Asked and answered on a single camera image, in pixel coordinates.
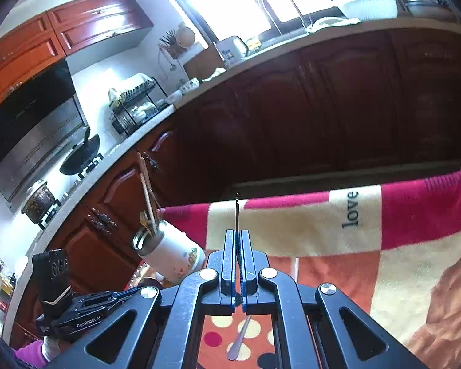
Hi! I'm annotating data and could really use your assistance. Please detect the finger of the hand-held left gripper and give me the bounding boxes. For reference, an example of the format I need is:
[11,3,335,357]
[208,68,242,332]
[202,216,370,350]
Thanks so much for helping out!
[75,289,143,314]

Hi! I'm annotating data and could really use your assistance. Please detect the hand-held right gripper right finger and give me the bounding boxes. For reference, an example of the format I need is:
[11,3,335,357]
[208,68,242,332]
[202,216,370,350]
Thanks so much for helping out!
[240,231,421,369]

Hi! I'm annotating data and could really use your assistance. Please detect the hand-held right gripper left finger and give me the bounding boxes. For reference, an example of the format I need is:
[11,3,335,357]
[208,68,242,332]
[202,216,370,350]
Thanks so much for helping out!
[48,230,238,369]

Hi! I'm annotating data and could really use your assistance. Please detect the metal spoon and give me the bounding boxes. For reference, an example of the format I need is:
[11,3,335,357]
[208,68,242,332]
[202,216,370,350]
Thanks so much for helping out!
[227,193,252,361]

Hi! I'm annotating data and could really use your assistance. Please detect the white printed canister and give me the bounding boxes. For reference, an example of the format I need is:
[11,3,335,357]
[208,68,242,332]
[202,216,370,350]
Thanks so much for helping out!
[132,221,207,284]

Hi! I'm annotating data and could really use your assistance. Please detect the pale wooden chopstick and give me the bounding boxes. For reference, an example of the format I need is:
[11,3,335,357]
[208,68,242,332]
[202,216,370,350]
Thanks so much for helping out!
[140,175,158,236]

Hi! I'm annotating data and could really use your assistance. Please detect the brown wooden chopstick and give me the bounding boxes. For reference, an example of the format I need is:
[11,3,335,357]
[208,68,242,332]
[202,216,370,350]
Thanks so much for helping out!
[137,152,158,235]

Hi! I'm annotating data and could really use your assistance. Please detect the brown pot with lid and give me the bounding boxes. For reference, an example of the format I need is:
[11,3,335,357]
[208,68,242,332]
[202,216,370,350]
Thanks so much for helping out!
[22,180,57,225]

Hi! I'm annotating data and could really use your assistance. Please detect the gas stove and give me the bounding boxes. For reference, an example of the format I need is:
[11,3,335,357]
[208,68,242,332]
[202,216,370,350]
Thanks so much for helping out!
[36,153,105,232]

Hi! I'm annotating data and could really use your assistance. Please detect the black wok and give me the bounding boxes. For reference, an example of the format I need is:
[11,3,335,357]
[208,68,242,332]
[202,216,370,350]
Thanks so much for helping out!
[59,126,101,176]

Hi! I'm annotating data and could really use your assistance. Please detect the red and cream fleece blanket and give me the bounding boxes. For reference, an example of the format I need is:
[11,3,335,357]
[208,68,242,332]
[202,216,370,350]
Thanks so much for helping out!
[159,167,461,369]

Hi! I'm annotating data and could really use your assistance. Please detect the dark wooden base cabinets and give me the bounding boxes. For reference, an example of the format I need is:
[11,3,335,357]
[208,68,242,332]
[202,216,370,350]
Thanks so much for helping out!
[6,27,461,348]

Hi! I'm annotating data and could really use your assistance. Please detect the white floral bowl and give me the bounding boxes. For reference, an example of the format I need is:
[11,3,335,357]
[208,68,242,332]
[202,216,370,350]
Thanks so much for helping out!
[178,77,200,93]

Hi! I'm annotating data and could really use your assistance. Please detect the wooden cutting board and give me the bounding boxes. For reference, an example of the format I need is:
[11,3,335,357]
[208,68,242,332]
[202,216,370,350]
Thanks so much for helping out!
[182,44,224,79]

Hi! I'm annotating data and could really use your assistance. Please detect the black and steel range hood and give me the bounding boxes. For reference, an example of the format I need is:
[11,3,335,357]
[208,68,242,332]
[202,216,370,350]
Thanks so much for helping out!
[0,59,92,203]

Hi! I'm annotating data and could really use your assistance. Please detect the white kitchen countertop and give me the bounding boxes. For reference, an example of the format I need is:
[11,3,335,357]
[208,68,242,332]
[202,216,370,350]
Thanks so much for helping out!
[2,13,461,339]

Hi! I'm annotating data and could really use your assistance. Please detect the countertop utensil holder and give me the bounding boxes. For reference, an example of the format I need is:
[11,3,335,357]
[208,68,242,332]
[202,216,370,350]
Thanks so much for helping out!
[157,29,182,59]

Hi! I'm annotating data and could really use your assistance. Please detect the cream ceramic jar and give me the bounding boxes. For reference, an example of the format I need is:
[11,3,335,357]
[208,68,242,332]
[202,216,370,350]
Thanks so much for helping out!
[176,23,196,49]

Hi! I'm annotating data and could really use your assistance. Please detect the white cloth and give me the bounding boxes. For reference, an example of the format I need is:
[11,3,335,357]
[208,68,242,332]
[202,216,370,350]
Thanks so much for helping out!
[306,15,362,34]

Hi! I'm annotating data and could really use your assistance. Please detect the steel kitchen faucet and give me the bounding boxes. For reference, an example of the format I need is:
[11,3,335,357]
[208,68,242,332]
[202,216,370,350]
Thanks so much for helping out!
[258,0,313,34]

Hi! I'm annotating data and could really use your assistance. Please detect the bright kitchen window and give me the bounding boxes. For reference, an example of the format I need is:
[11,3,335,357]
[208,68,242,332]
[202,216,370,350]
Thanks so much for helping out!
[157,0,344,45]

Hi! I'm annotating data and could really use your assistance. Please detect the white plastic basin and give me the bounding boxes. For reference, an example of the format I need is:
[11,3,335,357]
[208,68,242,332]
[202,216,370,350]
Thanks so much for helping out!
[331,0,401,22]

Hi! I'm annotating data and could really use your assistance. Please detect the black wire dish rack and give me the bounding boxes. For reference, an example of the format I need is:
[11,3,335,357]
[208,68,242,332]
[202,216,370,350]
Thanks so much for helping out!
[108,74,170,138]

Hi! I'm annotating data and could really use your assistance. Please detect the red wooden wall cabinets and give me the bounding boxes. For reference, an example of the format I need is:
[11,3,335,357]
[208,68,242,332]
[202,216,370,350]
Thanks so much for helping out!
[0,0,155,120]

